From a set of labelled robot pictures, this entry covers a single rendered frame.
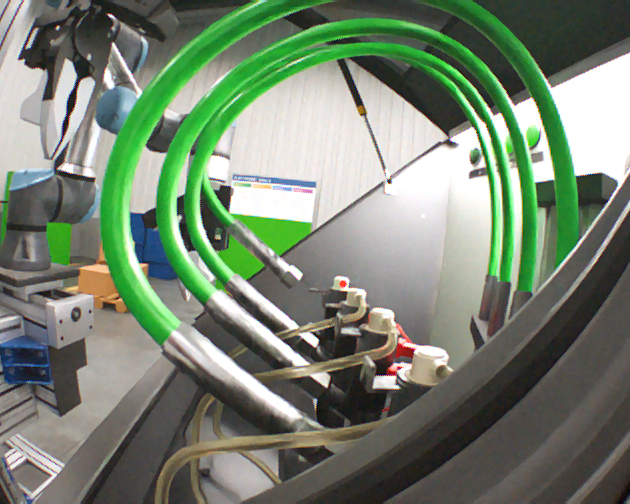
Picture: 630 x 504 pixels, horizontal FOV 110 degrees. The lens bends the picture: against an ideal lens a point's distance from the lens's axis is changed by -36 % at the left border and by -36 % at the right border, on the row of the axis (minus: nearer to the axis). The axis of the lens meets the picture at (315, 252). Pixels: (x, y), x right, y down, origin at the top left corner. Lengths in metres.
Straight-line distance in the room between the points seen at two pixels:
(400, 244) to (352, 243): 0.10
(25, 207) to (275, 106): 6.81
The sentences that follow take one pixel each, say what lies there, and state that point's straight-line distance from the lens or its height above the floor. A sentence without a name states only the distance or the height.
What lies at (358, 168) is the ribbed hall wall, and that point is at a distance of 6.94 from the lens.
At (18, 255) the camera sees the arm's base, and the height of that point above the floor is 1.07.
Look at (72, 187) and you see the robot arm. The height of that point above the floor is 1.23.
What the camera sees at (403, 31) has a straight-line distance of 0.27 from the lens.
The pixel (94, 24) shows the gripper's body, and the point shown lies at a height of 1.36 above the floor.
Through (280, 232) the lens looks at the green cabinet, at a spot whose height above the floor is 1.16.
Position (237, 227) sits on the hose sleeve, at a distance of 0.37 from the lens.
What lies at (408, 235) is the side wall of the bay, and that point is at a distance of 0.73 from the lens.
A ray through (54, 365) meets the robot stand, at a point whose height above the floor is 0.85.
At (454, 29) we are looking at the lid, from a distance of 0.60.
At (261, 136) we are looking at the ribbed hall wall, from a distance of 7.22.
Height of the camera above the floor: 1.18
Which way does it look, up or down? 3 degrees down
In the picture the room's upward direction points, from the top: 7 degrees clockwise
